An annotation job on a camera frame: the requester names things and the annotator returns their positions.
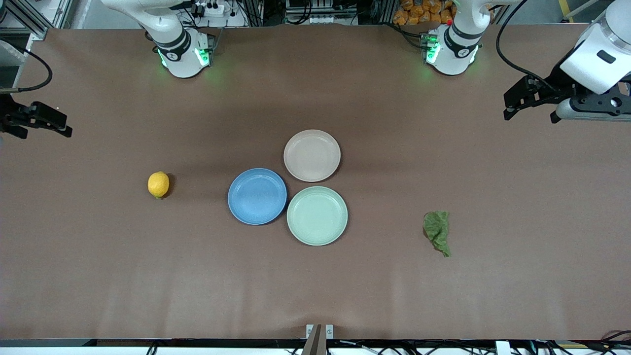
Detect yellow lemon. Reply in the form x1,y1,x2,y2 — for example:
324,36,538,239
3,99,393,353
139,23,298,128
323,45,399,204
148,171,170,199

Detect green lettuce leaf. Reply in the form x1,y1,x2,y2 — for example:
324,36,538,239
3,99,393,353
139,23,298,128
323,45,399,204
423,211,452,258

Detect bag of orange fruit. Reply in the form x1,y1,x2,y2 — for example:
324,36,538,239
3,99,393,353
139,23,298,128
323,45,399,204
393,0,454,26

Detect white power strip with plugs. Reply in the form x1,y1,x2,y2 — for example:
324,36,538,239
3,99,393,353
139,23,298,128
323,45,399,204
191,1,226,16

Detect blue plate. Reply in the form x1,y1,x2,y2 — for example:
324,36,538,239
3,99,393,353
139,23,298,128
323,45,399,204
227,168,287,226

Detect beige plate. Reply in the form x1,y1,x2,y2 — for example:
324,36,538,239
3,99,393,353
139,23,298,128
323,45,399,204
283,129,341,182

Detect light green plate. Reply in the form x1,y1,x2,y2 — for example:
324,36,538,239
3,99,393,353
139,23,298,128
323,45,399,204
286,186,349,246

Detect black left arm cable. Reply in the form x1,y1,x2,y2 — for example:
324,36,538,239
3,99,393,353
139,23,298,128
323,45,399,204
495,0,558,92

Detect aluminium frame profile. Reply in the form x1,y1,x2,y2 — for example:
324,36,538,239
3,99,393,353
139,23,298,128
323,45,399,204
17,0,74,41

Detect black base cable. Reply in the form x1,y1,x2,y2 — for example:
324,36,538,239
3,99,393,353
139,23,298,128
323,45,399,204
387,22,429,50

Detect black cable bundle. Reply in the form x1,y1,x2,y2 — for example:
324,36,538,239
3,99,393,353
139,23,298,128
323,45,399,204
597,329,631,354

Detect small metal bracket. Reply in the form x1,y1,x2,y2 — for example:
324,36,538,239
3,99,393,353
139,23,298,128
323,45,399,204
306,324,334,341

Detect brown camera pole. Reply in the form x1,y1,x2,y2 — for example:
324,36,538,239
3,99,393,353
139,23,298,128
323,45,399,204
302,324,327,355

